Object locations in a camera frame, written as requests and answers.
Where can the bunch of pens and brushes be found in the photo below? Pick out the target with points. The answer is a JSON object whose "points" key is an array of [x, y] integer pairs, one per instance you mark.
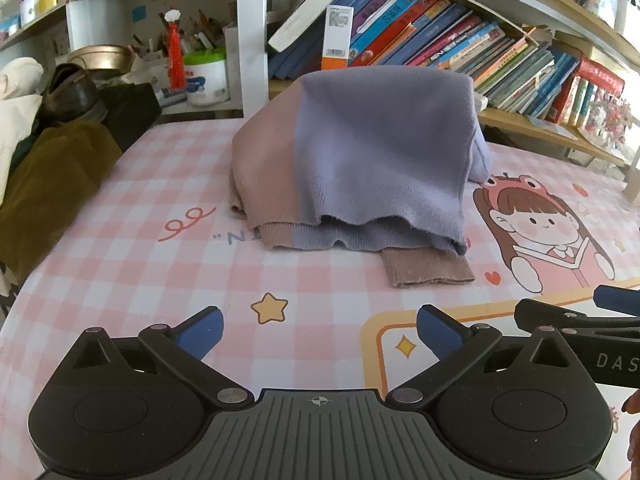
{"points": [[195, 32]]}

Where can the brown leather shoe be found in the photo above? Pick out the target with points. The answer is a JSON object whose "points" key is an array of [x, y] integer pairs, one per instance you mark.
{"points": [[70, 92]]}

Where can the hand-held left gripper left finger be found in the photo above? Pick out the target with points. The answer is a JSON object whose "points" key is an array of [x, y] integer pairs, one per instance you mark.
{"points": [[202, 332]]}

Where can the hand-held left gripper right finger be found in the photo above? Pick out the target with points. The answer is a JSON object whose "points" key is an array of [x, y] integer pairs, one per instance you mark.
{"points": [[440, 332]]}

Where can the purple and pink sweater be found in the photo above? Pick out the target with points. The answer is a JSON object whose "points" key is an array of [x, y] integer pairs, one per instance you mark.
{"points": [[375, 150]]}

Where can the cream cloth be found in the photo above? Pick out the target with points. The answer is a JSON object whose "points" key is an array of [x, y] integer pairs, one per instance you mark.
{"points": [[15, 110]]}

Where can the orange and white upright box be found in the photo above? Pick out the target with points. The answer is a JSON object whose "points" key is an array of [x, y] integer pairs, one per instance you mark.
{"points": [[337, 35]]}

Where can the row of colourful books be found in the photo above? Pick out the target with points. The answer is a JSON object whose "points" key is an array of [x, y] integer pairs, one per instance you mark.
{"points": [[450, 35]]}

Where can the brass bowl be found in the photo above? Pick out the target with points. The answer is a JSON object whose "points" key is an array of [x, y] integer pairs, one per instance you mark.
{"points": [[100, 60]]}

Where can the white tub with green lid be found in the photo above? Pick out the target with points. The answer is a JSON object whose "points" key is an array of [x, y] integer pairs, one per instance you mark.
{"points": [[206, 80]]}

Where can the thick white-edged book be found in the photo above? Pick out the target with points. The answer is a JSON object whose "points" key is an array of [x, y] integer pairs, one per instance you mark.
{"points": [[310, 12]]}

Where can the black box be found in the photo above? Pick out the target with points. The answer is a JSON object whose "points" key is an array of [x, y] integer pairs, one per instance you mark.
{"points": [[132, 110]]}

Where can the colourful floral bag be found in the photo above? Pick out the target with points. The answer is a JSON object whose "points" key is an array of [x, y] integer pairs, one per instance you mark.
{"points": [[607, 120]]}

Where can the olive brown cloth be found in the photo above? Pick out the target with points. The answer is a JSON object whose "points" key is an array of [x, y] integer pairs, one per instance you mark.
{"points": [[55, 180]]}

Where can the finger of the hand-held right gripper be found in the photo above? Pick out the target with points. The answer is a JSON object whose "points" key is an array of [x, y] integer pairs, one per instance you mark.
{"points": [[590, 322], [620, 301]]}

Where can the white shelf post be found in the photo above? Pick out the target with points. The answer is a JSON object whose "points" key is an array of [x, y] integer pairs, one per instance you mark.
{"points": [[252, 35]]}

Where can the red tassel ornament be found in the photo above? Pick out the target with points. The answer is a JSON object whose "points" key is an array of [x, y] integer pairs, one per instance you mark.
{"points": [[175, 50]]}

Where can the person's right hand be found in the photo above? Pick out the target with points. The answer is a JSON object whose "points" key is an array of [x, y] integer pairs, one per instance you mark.
{"points": [[636, 442]]}

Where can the pink checked printed bed sheet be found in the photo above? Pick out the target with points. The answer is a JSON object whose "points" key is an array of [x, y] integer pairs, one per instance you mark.
{"points": [[150, 285]]}

